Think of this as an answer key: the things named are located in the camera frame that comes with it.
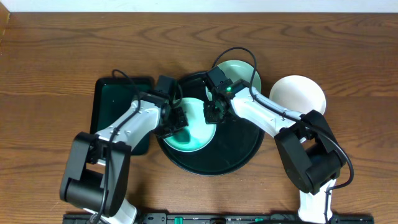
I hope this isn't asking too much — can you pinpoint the green scouring sponge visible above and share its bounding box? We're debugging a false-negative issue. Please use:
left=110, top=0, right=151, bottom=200
left=169, top=129, right=191, bottom=144

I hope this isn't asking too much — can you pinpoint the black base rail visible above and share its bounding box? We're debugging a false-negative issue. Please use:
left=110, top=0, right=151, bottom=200
left=62, top=212, right=376, bottom=224

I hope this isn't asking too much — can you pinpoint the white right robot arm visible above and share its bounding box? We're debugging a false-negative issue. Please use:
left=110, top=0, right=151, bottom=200
left=204, top=78, right=352, bottom=223

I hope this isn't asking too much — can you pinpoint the black round tray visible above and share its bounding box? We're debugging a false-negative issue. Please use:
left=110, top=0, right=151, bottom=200
left=155, top=71, right=266, bottom=177

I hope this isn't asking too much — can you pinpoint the mint green plate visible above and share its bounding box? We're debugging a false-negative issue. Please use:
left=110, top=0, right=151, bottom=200
left=205, top=60, right=262, bottom=101
left=164, top=98, right=216, bottom=152

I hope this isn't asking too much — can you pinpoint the white plate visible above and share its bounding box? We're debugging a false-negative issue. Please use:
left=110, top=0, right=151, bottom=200
left=269, top=75, right=326, bottom=114

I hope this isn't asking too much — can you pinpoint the black rectangular tray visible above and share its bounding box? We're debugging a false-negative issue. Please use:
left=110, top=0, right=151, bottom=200
left=90, top=77, right=153, bottom=156

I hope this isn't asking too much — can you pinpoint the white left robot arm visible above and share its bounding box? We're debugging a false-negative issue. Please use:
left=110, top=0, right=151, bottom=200
left=59, top=91, right=188, bottom=223

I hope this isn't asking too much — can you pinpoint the mint green plate front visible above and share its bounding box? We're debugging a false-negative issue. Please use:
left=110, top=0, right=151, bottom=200
left=164, top=98, right=216, bottom=152

